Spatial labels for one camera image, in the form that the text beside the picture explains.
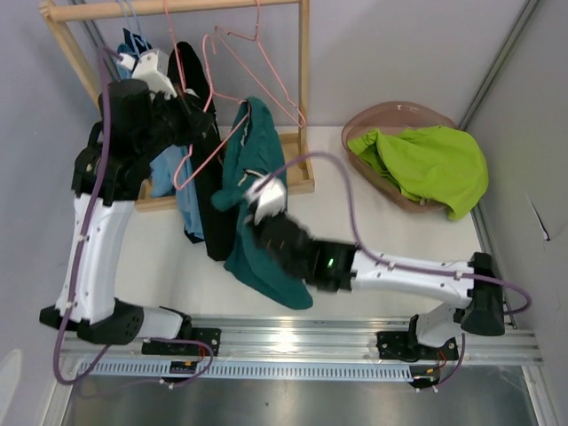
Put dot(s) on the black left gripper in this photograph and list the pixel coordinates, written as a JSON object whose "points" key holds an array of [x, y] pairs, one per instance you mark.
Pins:
{"points": [[196, 122]]}

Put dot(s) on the black shorts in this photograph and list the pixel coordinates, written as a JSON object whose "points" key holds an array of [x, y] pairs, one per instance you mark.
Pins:
{"points": [[218, 226]]}

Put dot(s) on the teal shorts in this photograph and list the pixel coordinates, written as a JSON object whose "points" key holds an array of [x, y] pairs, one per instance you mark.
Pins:
{"points": [[253, 153]]}

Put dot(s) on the pink hanger of teal shorts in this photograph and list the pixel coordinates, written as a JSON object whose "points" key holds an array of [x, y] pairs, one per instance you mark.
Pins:
{"points": [[207, 39]]}

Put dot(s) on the pink hanger of black shorts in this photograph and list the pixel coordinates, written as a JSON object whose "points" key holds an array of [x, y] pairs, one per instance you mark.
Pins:
{"points": [[180, 68]]}

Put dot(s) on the navy blue shorts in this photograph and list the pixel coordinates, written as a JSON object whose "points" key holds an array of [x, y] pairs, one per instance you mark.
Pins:
{"points": [[133, 43]]}

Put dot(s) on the lime green shorts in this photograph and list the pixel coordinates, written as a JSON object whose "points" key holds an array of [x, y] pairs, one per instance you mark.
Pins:
{"points": [[436, 163]]}

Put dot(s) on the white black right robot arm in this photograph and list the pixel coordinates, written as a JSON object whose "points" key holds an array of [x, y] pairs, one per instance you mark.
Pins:
{"points": [[471, 299]]}

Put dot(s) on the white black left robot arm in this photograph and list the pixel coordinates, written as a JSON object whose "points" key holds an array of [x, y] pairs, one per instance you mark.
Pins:
{"points": [[137, 124]]}

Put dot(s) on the light blue shorts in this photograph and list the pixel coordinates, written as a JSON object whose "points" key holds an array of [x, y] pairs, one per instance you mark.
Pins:
{"points": [[163, 168]]}

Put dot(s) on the wooden clothes rack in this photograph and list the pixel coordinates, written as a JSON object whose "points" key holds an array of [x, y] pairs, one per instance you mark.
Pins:
{"points": [[300, 178]]}

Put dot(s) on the translucent pink plastic basket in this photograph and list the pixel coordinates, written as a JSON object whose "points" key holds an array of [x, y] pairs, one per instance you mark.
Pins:
{"points": [[391, 118]]}

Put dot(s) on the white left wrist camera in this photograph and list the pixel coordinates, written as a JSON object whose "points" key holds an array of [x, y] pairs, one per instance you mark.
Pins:
{"points": [[152, 68]]}

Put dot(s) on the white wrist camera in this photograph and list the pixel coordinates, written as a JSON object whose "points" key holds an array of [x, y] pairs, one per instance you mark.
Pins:
{"points": [[152, 68], [266, 197]]}

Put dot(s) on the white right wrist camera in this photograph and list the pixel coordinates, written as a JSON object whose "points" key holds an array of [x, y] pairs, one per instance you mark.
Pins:
{"points": [[266, 197]]}

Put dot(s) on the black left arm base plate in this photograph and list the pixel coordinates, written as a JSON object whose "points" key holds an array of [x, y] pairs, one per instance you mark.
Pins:
{"points": [[207, 335]]}

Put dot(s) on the aluminium mounting rail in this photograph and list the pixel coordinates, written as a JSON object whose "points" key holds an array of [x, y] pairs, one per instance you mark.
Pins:
{"points": [[349, 341]]}

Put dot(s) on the white slotted cable duct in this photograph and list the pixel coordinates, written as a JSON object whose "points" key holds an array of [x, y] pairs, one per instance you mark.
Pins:
{"points": [[368, 372]]}

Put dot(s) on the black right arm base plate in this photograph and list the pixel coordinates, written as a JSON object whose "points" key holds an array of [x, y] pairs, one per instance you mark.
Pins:
{"points": [[403, 346]]}

